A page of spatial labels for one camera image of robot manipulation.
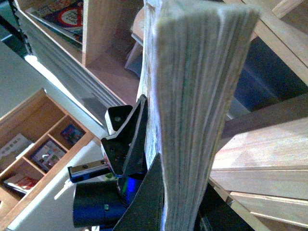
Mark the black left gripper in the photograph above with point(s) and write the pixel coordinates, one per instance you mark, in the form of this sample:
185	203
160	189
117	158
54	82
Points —
123	159

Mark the white illustrated paperback book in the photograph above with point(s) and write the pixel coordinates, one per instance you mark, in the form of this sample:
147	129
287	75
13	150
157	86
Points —
193	54

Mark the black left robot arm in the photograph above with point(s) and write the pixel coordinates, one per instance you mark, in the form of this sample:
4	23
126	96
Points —
96	204

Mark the low wooden compartment shelf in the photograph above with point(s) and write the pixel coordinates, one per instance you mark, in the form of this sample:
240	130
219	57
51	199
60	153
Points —
57	137

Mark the colourful books on shelf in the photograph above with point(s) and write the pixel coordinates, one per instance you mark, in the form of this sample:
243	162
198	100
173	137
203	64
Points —
63	17

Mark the wooden bookshelf unit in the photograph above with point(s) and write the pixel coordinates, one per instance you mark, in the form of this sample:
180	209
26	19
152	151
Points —
253	149

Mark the dark blue curtain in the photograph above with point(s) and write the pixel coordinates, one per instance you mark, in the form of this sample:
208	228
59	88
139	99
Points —
264	80

